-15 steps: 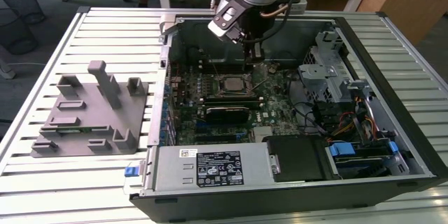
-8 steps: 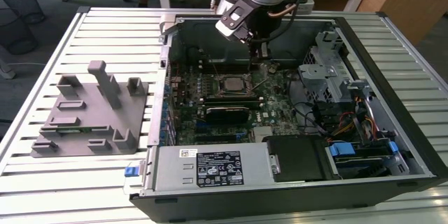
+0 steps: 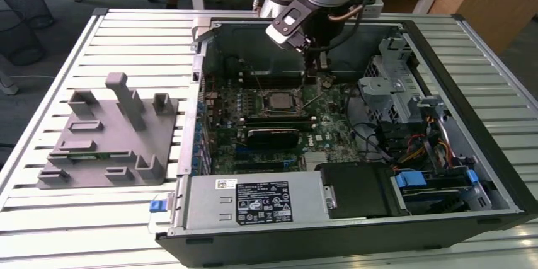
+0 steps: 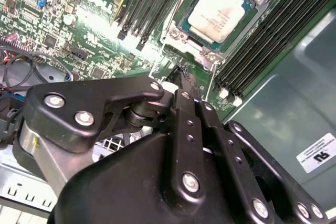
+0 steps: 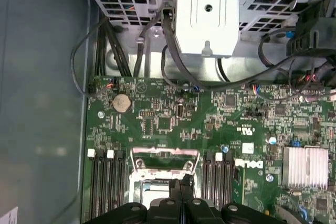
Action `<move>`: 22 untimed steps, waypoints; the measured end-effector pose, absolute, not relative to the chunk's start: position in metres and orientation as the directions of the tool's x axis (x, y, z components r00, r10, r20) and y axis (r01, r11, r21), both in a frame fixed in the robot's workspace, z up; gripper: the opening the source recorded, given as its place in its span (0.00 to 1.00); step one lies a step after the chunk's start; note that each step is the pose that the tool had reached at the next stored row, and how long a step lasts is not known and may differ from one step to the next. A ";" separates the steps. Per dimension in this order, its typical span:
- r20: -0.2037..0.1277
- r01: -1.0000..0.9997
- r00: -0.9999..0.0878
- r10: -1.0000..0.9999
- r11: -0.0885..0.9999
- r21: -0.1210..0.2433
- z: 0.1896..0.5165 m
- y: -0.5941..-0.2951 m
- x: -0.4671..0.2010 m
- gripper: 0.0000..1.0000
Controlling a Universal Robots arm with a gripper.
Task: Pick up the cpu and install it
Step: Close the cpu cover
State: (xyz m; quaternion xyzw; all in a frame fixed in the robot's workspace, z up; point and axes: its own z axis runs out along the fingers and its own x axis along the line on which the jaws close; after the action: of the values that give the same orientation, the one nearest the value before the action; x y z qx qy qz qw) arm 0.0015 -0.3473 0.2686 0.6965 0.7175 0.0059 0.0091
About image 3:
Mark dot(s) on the green RAM stick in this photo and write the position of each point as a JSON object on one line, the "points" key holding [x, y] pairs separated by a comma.
{"points": [[100, 155]]}

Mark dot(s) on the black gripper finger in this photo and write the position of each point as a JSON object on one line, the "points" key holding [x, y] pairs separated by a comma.
{"points": [[311, 67], [323, 62]]}

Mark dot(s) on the grey parts rack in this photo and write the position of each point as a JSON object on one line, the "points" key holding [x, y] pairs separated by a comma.
{"points": [[105, 124]]}

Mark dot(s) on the black RAM slot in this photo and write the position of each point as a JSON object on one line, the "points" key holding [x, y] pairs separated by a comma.
{"points": [[250, 82], [277, 117], [277, 126], [250, 74], [277, 123], [277, 120], [250, 78]]}

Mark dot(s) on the green motherboard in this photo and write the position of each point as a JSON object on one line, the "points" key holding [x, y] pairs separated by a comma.
{"points": [[337, 130]]}

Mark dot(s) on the white box camera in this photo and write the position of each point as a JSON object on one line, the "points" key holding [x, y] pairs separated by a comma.
{"points": [[374, 6]]}

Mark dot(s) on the silver chipset heatsink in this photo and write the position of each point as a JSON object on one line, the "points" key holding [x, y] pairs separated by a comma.
{"points": [[315, 158]]}

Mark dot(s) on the hard disk in blue carrier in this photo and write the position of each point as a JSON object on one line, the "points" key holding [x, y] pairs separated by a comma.
{"points": [[409, 180]]}

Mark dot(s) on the black expansion slot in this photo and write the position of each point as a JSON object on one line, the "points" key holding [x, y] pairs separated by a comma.
{"points": [[257, 166]]}

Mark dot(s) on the black graphics card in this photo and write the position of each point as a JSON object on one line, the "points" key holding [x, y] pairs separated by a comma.
{"points": [[273, 138]]}

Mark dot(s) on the CPU socket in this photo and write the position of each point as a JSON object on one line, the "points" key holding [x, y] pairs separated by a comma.
{"points": [[263, 102]]}

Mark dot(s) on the blue expansion card clip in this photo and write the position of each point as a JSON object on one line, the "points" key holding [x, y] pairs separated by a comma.
{"points": [[198, 125], [199, 150], [197, 162], [199, 138]]}

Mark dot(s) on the silver coin cell battery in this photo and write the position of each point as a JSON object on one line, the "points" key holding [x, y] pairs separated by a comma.
{"points": [[326, 83]]}

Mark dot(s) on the silver metal support bar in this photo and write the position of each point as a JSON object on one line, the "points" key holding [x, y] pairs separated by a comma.
{"points": [[456, 143]]}

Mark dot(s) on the silver CPU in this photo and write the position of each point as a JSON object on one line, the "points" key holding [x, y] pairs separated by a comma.
{"points": [[281, 100]]}

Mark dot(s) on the black open PC case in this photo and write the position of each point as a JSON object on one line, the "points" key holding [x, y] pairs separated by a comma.
{"points": [[294, 250]]}

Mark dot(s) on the wooden cabinet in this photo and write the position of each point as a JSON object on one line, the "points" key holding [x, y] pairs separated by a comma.
{"points": [[500, 4]]}

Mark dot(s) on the silver perforated drive cage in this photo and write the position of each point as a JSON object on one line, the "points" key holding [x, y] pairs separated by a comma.
{"points": [[378, 91]]}

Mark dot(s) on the blue plastic latch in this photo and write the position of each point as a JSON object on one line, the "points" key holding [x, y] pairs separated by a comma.
{"points": [[158, 206]]}

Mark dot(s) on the silver power supply with label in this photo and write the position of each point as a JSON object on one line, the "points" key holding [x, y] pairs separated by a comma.
{"points": [[202, 203]]}

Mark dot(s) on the black and white depth camera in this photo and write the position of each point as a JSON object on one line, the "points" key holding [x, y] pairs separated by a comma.
{"points": [[279, 34]]}

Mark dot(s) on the black mesh waste bin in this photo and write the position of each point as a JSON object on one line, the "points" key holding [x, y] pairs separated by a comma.
{"points": [[20, 42], [30, 7]]}

